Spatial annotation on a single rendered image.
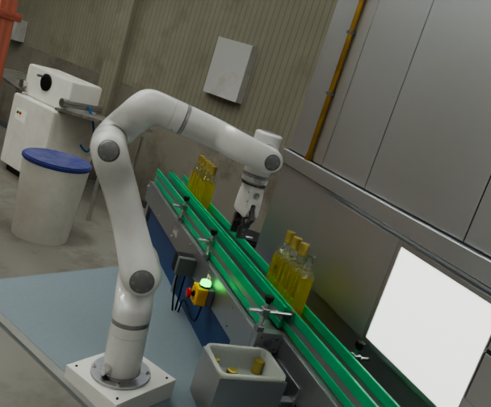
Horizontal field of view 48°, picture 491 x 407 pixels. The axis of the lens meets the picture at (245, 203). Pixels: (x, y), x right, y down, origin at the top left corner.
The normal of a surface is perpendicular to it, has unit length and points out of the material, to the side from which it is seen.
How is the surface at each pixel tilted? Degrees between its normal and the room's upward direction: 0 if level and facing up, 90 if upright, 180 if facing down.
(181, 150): 90
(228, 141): 84
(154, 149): 90
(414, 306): 90
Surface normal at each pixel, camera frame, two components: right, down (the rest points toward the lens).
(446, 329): -0.89, -0.19
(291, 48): -0.59, -0.01
